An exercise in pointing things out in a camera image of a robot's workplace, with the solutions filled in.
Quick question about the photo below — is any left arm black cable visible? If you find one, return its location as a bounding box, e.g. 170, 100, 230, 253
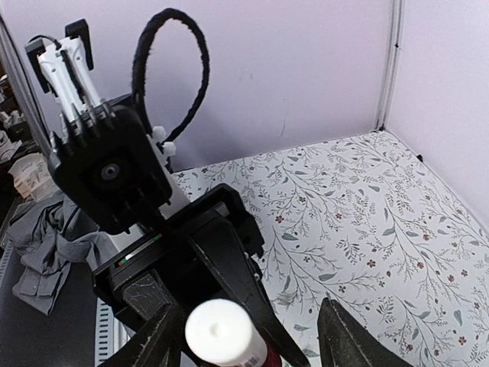
130, 7, 211, 145

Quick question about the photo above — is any aluminium front rail frame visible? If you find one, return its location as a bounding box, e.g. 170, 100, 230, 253
94, 298, 134, 366

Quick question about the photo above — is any aluminium corner post left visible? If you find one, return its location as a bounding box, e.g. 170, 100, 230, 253
374, 0, 406, 131

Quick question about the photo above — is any grey sleeved forearm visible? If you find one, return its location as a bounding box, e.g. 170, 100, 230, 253
7, 192, 118, 316

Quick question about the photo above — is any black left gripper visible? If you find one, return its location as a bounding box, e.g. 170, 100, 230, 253
92, 183, 310, 366

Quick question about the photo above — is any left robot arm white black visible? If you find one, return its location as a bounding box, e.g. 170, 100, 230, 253
25, 8, 309, 366

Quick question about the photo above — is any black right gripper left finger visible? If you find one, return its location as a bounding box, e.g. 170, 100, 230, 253
106, 304, 183, 367

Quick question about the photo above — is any red nail polish bottle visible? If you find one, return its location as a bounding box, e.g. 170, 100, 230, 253
262, 343, 282, 367

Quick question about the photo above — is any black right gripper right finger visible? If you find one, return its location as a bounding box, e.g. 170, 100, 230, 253
317, 297, 409, 367

